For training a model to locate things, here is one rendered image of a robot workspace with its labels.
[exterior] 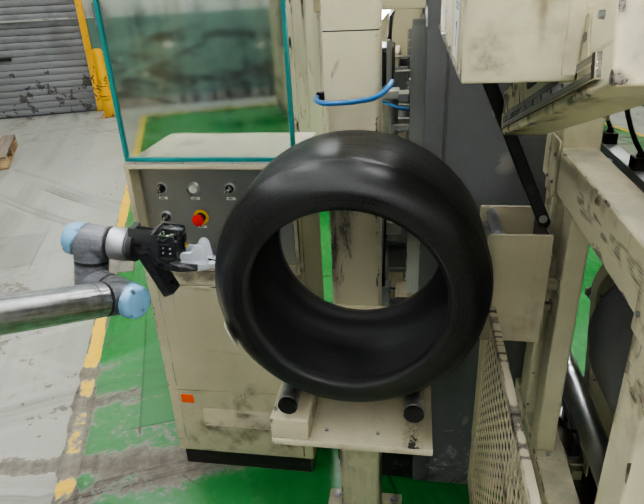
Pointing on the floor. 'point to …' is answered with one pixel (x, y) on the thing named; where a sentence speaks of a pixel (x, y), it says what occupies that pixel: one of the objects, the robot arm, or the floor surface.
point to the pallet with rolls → (3, 154)
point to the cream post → (369, 486)
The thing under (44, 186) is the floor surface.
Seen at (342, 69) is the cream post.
